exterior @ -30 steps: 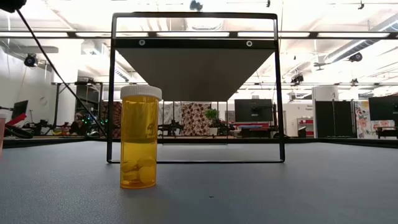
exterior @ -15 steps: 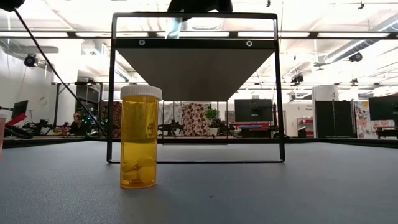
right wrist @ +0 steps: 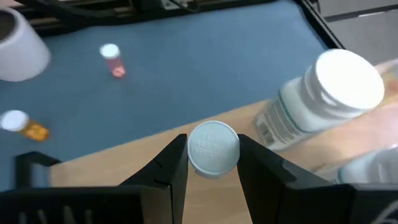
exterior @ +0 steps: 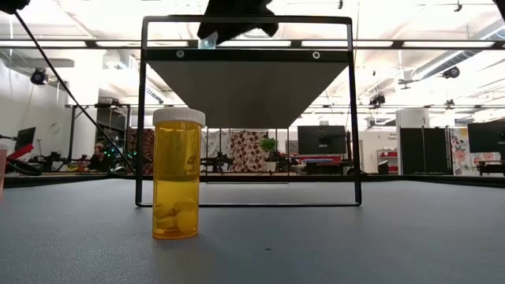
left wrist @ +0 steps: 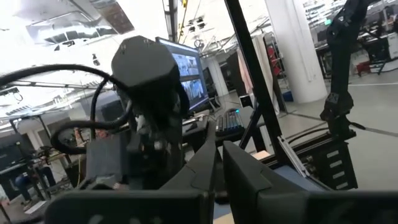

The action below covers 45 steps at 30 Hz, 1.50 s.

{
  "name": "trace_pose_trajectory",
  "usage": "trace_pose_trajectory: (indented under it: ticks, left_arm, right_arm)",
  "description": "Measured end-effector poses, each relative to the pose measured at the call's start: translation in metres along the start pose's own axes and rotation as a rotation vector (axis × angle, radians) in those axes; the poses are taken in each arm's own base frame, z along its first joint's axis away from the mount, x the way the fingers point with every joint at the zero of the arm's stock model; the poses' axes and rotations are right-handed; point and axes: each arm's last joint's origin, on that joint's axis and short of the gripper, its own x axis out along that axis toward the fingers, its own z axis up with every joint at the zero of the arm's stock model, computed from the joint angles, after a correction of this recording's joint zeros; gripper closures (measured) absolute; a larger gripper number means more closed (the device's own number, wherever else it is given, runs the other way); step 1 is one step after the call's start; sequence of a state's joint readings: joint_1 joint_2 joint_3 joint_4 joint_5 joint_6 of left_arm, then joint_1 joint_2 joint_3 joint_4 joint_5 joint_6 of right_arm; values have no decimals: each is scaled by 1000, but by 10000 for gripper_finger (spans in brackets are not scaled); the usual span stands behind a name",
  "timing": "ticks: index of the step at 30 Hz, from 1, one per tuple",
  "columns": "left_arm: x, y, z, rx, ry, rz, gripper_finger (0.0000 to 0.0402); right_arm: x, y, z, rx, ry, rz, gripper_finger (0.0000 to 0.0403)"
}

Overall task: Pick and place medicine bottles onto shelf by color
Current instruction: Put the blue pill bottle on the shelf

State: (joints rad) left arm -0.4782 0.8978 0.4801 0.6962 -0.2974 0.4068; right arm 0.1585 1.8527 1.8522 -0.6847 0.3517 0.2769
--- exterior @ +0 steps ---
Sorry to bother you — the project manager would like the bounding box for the wooden shelf with black frame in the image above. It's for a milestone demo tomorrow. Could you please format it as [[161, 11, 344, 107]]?
[[135, 14, 363, 208]]

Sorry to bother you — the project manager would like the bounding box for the amber pill bottle white cap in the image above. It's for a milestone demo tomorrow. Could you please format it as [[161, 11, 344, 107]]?
[[151, 106, 207, 241]]

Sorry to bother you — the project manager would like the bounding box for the pink pill bottle white cap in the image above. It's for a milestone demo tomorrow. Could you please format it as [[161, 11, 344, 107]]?
[[0, 144, 9, 198]]

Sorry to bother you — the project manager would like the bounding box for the red storage bin shelf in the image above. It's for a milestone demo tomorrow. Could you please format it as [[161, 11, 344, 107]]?
[[376, 148, 400, 174]]

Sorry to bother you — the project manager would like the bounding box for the white patterned cloth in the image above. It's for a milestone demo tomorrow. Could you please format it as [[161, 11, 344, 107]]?
[[205, 129, 232, 159]]

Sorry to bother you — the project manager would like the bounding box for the small background potted plant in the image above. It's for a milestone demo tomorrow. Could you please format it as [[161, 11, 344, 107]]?
[[259, 136, 280, 174]]

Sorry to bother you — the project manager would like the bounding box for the red circle patterned cloth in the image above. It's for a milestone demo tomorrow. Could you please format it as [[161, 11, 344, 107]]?
[[230, 129, 270, 174]]

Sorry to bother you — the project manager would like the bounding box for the black computer monitor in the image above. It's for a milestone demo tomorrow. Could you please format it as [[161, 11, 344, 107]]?
[[467, 120, 505, 155], [297, 125, 348, 156], [13, 126, 37, 155]]

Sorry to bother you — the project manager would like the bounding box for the black robot on background table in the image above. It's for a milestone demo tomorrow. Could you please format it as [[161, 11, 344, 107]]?
[[200, 151, 234, 174]]

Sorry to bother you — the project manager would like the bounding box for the background work table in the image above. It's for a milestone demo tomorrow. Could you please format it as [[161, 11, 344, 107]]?
[[290, 154, 355, 176]]

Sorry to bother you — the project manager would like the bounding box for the orange mandala tapestry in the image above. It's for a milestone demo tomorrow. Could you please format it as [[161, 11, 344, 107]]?
[[129, 128, 155, 176]]

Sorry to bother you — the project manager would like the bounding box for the black metal rack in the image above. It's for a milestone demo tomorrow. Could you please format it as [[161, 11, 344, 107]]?
[[65, 102, 132, 175]]

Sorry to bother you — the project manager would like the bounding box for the white round column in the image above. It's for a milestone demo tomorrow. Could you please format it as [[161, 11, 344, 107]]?
[[395, 108, 431, 129]]

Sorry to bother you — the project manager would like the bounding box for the black ceiling projector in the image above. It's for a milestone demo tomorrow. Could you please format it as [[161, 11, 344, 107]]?
[[440, 65, 462, 80]]

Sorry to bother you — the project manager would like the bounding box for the person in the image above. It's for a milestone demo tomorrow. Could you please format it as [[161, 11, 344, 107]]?
[[87, 140, 116, 173]]

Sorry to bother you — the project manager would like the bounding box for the black room partition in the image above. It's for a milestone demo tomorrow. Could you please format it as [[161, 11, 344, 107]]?
[[399, 126, 454, 176]]

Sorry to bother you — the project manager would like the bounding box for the floral patterned panel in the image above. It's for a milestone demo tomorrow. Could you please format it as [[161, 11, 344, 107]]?
[[449, 126, 492, 177]]

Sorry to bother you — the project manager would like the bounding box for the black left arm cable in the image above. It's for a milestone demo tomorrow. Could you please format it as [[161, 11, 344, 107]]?
[[13, 10, 137, 173]]

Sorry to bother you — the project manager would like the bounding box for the black ceiling rail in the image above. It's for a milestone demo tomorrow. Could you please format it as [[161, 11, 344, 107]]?
[[0, 38, 505, 50]]

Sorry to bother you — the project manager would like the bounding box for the black ceiling camera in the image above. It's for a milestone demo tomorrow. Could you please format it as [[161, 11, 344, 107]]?
[[29, 66, 50, 88]]

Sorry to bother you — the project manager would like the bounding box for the black aluminium table frame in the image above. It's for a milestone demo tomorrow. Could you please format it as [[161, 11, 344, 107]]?
[[0, 171, 505, 189]]

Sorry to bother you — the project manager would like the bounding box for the black corrugated cable conduit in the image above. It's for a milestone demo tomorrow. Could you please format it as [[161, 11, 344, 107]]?
[[4, 156, 43, 178]]

